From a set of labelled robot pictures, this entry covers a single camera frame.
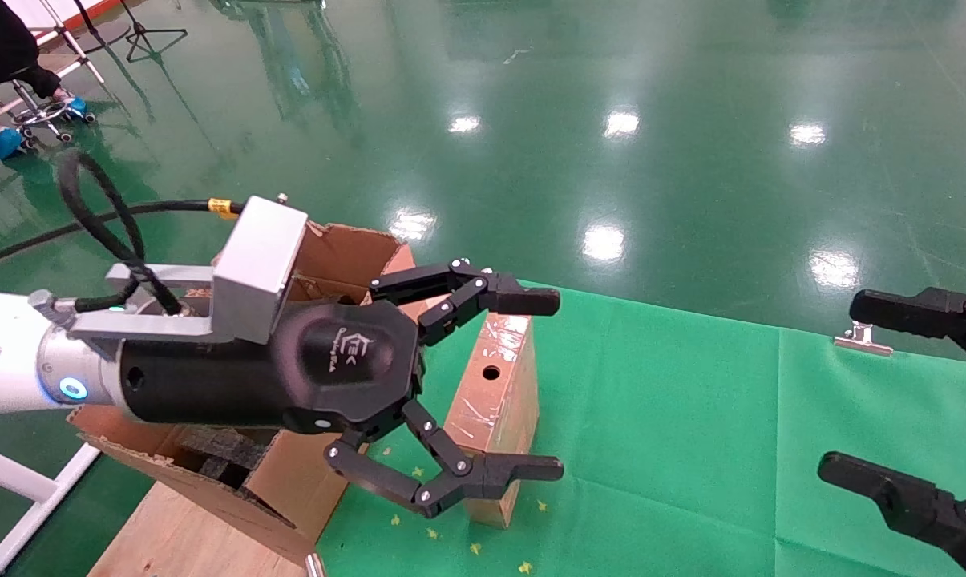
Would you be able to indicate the white pipe frame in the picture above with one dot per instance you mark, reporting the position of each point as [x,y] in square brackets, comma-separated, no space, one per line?
[18,479]

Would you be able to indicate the large open cardboard carton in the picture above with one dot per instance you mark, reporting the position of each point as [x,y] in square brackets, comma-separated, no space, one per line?
[290,481]

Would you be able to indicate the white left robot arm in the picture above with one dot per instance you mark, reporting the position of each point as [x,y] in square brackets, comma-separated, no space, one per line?
[2,353]

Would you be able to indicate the small taped cardboard box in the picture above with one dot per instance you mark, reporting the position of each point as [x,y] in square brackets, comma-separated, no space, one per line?
[499,401]

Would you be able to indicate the black foam block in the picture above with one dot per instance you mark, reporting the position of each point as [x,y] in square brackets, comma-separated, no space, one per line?
[226,449]

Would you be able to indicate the wheeled metal stool base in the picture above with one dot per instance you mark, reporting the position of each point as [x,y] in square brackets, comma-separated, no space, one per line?
[38,114]

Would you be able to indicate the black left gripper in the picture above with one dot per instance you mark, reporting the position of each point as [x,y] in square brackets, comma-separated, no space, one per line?
[234,385]

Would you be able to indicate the green cloth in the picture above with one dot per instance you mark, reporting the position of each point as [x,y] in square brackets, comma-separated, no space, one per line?
[651,441]

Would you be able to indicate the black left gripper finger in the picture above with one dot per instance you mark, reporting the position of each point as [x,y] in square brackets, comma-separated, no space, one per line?
[491,474]
[482,292]

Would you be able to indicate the black tripod stand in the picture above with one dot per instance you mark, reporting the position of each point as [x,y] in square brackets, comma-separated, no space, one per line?
[139,34]

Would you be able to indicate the white stand legs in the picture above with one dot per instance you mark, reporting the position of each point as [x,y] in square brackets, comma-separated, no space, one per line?
[67,36]

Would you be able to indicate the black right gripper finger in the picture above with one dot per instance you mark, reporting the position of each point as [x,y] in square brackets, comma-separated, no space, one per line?
[931,312]
[923,509]

